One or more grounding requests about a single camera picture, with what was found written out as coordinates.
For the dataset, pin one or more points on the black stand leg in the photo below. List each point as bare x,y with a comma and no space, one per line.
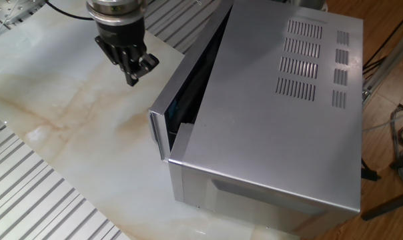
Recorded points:
388,205
368,173

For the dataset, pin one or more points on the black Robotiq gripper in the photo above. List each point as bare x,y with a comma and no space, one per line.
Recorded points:
121,35

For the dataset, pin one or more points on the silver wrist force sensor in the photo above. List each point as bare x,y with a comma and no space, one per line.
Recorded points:
116,8

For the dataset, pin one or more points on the marble pattern sheet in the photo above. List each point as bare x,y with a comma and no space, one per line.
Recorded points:
71,110

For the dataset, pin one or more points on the slanted aluminium profile beam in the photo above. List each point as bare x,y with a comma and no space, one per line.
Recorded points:
388,61

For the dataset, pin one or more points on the silver microwave oven body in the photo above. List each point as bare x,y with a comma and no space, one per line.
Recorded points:
271,133

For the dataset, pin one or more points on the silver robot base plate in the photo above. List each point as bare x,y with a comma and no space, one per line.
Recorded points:
11,8

